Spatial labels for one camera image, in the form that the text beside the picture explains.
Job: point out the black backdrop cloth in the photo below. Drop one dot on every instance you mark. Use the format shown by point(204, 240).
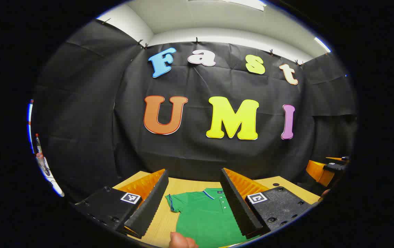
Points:
point(196, 151)

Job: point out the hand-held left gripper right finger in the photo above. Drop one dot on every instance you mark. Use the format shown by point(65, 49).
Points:
point(238, 206)

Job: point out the row of black cloth clips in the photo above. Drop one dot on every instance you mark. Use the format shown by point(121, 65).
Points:
point(196, 40)

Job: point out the green T-shirt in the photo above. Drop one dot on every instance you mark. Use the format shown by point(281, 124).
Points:
point(203, 220)

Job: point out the clear bottle with red cap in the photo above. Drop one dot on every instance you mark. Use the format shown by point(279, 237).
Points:
point(38, 144)

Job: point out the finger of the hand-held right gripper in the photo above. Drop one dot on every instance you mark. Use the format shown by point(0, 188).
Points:
point(317, 172)

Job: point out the white side table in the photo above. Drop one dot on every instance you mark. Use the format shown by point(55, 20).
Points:
point(50, 179)

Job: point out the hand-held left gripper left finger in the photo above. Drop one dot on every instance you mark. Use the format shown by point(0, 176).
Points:
point(152, 203)

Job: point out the long ceiling light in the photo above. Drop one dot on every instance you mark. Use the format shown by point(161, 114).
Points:
point(245, 3)

